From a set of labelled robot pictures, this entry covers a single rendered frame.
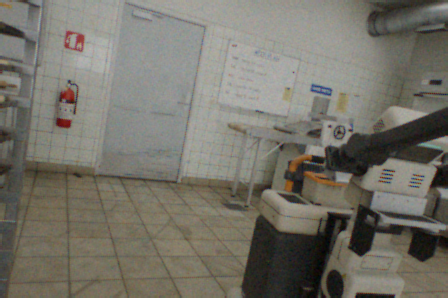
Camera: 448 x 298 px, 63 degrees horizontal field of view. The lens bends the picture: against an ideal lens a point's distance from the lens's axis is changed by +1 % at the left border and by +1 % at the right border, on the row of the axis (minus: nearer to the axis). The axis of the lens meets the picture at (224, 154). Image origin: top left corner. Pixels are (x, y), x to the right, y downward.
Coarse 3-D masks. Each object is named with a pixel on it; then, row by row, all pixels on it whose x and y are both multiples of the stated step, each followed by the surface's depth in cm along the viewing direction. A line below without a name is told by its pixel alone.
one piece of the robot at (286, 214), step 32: (320, 160) 167; (288, 192) 166; (256, 224) 166; (288, 224) 146; (320, 224) 150; (256, 256) 161; (288, 256) 149; (320, 256) 151; (256, 288) 156; (288, 288) 152
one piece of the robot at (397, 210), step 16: (384, 192) 121; (368, 208) 118; (384, 208) 122; (400, 208) 124; (416, 208) 125; (368, 224) 117; (384, 224) 114; (400, 224) 114; (416, 224) 115; (432, 224) 117; (352, 240) 123; (368, 240) 116; (416, 240) 129; (432, 240) 123; (416, 256) 128; (432, 256) 123
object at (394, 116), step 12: (396, 108) 119; (384, 120) 121; (396, 120) 117; (408, 120) 117; (372, 132) 126; (420, 144) 116; (432, 144) 117; (444, 144) 117; (396, 156) 121; (408, 156) 122; (420, 156) 122; (432, 156) 122
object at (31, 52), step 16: (32, 16) 97; (32, 48) 98; (32, 64) 99; (32, 80) 100; (32, 96) 102; (16, 144) 102; (16, 176) 103; (16, 208) 105; (16, 224) 107; (0, 272) 107
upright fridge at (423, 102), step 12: (432, 72) 463; (444, 72) 449; (420, 84) 476; (432, 84) 460; (444, 84) 447; (420, 96) 470; (432, 96) 461; (444, 96) 447; (420, 108) 466; (432, 108) 451; (444, 156) 427; (432, 204) 436; (444, 204) 423; (432, 216) 436; (444, 216) 422
